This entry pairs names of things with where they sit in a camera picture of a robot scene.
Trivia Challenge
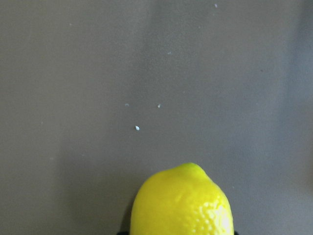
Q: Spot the yellow lemon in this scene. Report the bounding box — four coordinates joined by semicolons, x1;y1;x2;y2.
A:
130;163;235;235

